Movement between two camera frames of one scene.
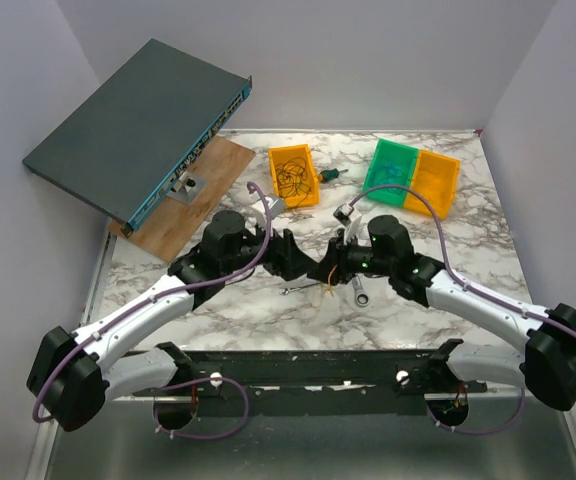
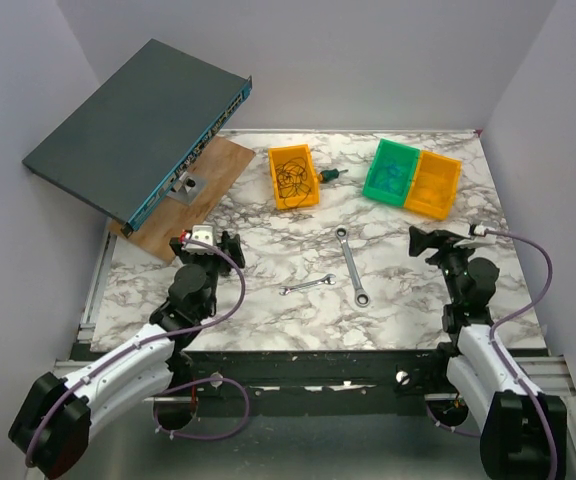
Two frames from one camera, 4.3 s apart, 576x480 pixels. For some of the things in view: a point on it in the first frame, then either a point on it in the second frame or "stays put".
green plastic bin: [392, 164] stays put
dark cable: [291, 177] stays put
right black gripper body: [352, 258] to [448, 257]
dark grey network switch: [131, 142] stays put
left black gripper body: [274, 260] to [219, 263]
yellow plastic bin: [294, 176] stays put
